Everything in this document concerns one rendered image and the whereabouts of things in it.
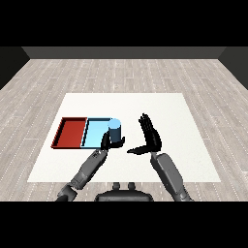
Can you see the light blue shallow open box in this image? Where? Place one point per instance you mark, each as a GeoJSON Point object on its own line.
{"type": "Point", "coordinates": [95, 132]}

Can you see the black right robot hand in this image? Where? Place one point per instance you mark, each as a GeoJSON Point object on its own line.
{"type": "Point", "coordinates": [151, 135]}

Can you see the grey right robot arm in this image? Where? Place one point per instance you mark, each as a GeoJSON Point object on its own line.
{"type": "Point", "coordinates": [169, 174]}

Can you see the small blue can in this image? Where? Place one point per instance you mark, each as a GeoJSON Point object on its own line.
{"type": "Point", "coordinates": [115, 130]}

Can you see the dark grey robot body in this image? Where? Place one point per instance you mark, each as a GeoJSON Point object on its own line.
{"type": "Point", "coordinates": [124, 195]}

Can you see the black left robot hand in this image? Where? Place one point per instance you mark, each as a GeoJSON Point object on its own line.
{"type": "Point", "coordinates": [105, 142]}

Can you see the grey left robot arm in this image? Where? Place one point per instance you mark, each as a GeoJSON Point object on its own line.
{"type": "Point", "coordinates": [87, 170]}

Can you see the red shallow open box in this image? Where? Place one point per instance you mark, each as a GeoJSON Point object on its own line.
{"type": "Point", "coordinates": [69, 132]}

